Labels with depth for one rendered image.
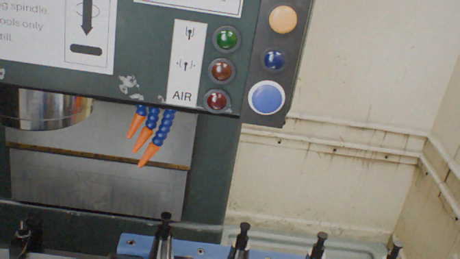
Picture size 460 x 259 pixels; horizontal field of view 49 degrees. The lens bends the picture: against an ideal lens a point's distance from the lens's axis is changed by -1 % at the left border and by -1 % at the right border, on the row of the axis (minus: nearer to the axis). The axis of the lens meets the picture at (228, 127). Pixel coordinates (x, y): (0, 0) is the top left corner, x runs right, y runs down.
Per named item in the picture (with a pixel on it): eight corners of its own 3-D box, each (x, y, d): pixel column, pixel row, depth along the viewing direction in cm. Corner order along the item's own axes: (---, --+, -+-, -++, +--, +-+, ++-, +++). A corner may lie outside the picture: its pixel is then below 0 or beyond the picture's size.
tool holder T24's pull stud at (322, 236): (321, 250, 73) (326, 231, 72) (324, 258, 72) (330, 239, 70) (309, 249, 73) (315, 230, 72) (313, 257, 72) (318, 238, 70)
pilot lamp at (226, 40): (236, 53, 48) (240, 30, 47) (213, 49, 48) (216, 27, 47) (236, 51, 48) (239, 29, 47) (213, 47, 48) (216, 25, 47)
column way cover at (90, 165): (184, 225, 136) (210, 41, 112) (5, 202, 132) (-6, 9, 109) (185, 214, 140) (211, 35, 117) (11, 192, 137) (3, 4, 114)
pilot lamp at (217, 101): (226, 114, 51) (229, 94, 50) (204, 110, 50) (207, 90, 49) (226, 111, 51) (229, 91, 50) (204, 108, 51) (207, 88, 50)
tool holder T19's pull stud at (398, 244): (393, 257, 74) (400, 239, 73) (398, 266, 73) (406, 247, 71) (382, 257, 74) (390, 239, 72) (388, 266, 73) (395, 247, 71)
